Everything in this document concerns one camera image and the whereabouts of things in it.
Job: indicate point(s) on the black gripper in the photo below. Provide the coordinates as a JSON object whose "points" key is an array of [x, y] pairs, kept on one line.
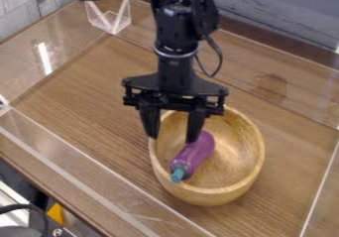
{"points": [[174, 88]]}

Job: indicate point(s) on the purple toy eggplant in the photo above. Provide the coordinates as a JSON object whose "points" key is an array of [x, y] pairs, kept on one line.
{"points": [[191, 157]]}

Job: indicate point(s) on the brown wooden bowl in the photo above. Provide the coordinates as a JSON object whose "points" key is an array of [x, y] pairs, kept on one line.
{"points": [[227, 174]]}

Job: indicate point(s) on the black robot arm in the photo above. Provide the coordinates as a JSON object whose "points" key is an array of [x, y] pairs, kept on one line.
{"points": [[184, 23]]}

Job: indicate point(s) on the black device with yellow label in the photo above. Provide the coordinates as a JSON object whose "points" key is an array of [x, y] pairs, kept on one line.
{"points": [[47, 222]]}

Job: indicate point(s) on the clear acrylic wall panels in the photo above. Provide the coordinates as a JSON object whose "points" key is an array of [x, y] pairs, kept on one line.
{"points": [[76, 142]]}

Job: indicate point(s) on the clear acrylic corner bracket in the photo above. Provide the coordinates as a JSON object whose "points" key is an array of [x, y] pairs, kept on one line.
{"points": [[112, 22]]}

